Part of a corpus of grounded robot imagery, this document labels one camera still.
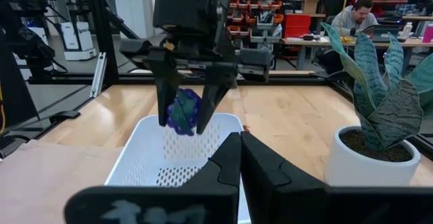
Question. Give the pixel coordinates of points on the shelf with orange bins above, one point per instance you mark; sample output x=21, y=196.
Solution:
x=253, y=17

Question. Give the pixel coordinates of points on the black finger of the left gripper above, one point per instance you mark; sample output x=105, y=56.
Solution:
x=216, y=85
x=166, y=78

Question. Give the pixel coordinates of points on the silver aluminium bar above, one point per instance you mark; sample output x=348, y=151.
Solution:
x=98, y=75

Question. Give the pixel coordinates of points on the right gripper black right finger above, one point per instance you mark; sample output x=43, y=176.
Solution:
x=304, y=203

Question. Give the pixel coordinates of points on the purple grape bunch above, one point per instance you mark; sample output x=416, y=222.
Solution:
x=184, y=112

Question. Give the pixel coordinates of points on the green snake plant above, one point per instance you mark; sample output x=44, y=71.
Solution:
x=395, y=115

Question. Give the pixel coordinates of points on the white wheeled machine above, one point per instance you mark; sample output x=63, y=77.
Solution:
x=78, y=41

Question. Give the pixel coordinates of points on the cardboard box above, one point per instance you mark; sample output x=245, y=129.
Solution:
x=310, y=4

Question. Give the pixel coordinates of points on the person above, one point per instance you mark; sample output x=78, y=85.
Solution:
x=352, y=21

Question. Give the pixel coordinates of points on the black equipment stand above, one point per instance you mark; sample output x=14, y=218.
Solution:
x=23, y=41

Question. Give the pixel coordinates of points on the white perforated plastic basket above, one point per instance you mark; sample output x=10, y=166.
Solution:
x=152, y=156

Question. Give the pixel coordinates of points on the wooden desk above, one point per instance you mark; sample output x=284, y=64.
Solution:
x=416, y=43

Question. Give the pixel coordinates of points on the red storage box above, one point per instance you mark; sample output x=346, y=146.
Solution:
x=297, y=26

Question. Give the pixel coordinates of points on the white plant pot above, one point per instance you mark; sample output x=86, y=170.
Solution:
x=355, y=170

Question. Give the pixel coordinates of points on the black aluminium table frame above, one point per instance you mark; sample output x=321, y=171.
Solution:
x=101, y=31

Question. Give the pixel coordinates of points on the red strawberry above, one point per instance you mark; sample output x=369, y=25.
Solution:
x=246, y=129

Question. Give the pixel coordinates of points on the white bottle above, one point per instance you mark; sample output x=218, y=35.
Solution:
x=407, y=30

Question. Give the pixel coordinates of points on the dark laptop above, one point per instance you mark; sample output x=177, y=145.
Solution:
x=382, y=32

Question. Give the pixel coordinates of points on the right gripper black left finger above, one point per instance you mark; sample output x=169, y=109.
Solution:
x=189, y=203

